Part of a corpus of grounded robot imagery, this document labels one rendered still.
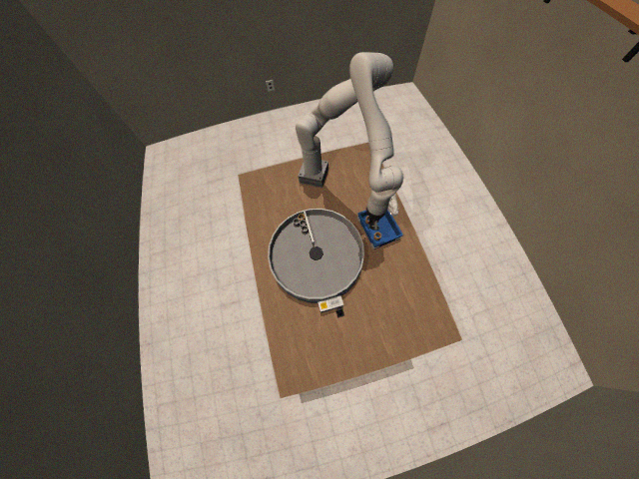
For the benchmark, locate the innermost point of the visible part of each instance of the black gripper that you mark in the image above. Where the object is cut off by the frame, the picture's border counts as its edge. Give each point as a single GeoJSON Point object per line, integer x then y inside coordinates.
{"type": "Point", "coordinates": [373, 220]}

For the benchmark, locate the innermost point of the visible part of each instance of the blue open tray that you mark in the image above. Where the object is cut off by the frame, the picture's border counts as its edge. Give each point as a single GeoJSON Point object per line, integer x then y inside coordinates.
{"type": "Point", "coordinates": [387, 227]}

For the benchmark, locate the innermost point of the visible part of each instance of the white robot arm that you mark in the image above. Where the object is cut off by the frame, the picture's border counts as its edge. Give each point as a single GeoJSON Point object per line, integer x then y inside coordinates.
{"type": "Point", "coordinates": [368, 72]}

